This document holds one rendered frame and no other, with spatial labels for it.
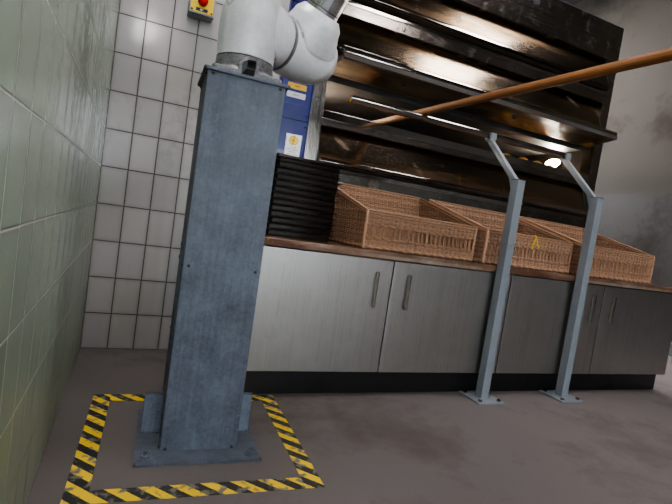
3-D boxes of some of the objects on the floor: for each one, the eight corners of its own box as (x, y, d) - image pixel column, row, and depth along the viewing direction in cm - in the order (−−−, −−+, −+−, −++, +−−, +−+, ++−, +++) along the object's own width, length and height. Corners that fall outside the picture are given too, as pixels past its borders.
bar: (307, 377, 199) (349, 95, 191) (532, 378, 250) (572, 155, 242) (336, 409, 170) (386, 79, 163) (583, 402, 221) (630, 151, 214)
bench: (199, 350, 214) (216, 223, 210) (577, 360, 311) (593, 273, 307) (220, 401, 162) (243, 233, 158) (665, 393, 259) (686, 289, 256)
